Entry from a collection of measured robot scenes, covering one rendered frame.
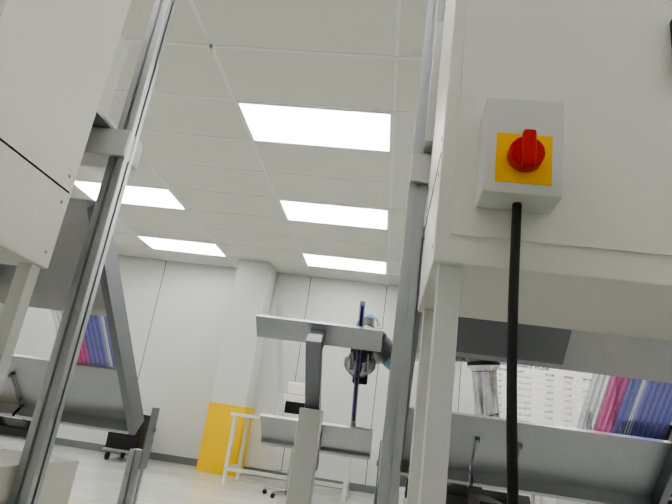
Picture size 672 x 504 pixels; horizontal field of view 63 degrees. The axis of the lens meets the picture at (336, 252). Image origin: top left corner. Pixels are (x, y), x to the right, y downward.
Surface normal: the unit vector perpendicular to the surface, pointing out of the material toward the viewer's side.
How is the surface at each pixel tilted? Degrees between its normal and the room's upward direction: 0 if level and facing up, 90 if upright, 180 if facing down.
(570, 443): 133
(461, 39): 90
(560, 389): 90
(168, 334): 90
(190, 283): 90
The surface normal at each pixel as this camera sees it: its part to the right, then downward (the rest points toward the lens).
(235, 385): -0.07, -0.32
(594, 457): -0.15, 0.41
